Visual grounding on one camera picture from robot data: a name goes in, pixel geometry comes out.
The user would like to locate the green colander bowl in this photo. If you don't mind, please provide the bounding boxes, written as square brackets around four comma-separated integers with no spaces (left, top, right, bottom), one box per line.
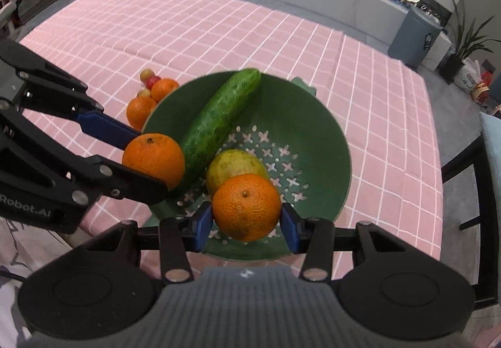
[142,70,352,263]

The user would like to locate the patterned pale cloth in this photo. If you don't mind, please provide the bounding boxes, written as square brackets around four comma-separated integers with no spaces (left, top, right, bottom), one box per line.
[0,217,79,333]

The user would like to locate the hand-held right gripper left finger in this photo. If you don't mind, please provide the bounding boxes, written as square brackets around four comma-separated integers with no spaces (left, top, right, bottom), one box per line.
[84,202,214,283]

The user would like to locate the green cucumber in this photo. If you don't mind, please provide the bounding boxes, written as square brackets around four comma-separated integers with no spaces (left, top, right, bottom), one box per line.
[179,68,262,188]

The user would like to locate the red paper bag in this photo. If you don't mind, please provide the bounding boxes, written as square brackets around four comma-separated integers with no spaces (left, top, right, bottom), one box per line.
[472,72,496,103]

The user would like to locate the black wooden chair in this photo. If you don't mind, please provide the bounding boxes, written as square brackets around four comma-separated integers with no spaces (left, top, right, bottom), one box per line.
[440,111,501,311]

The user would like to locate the white plastic bag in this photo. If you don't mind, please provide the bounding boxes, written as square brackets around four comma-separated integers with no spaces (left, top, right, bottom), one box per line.
[454,59,486,94]

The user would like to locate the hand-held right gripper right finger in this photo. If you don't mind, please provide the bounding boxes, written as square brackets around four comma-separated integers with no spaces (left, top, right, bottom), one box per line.
[280,204,396,282]

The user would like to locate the pale blue seat cushion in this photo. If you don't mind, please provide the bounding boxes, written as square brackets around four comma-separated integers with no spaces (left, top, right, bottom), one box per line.
[479,111,501,223]

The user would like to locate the orange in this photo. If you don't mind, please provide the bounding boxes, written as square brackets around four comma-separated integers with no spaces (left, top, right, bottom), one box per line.
[151,78,181,103]
[212,173,282,242]
[121,133,185,191]
[126,96,158,131]

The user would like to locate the long-leaf potted plant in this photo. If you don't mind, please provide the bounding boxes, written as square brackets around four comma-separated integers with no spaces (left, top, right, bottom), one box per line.
[436,0,501,84]

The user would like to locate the brown round fruits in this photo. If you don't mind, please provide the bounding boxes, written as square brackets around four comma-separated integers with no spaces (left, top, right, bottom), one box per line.
[206,149,270,196]

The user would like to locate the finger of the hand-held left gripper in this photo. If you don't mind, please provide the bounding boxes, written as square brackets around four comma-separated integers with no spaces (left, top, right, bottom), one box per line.
[0,39,142,151]
[0,109,173,206]

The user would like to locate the pink checked tablecloth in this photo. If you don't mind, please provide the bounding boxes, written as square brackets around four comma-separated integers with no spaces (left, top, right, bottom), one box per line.
[18,0,445,282]

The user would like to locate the grey-blue trash bin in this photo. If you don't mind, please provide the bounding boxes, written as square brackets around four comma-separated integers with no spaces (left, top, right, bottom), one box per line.
[389,6,443,69]

